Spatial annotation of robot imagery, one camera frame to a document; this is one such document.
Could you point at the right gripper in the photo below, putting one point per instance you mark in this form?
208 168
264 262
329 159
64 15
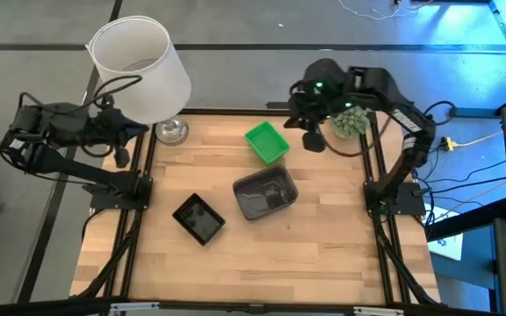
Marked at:
308 109

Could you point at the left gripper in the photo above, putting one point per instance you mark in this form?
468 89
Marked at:
111 127

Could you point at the green slotted plastic basket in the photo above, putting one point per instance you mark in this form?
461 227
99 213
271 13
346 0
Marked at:
267 142

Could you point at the grey translucent plastic bin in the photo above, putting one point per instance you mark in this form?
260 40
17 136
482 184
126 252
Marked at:
264 193

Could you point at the black slotted plastic basket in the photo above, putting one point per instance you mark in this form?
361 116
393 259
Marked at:
199 219

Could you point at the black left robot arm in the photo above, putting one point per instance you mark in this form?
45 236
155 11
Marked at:
77 170

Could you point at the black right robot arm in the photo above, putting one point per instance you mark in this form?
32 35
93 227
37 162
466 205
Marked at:
404 123

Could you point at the white shade silver table lamp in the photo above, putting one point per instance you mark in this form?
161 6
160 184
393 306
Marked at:
147 83

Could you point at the potted green succulent plant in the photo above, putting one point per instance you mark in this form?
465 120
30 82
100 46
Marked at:
350 123

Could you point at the white paper sheet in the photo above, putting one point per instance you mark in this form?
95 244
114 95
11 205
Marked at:
448 246

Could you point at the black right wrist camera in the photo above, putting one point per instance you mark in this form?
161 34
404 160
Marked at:
314 141

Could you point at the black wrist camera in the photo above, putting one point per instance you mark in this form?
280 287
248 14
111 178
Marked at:
122 159
314 141

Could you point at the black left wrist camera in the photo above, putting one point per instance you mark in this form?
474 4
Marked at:
122 159

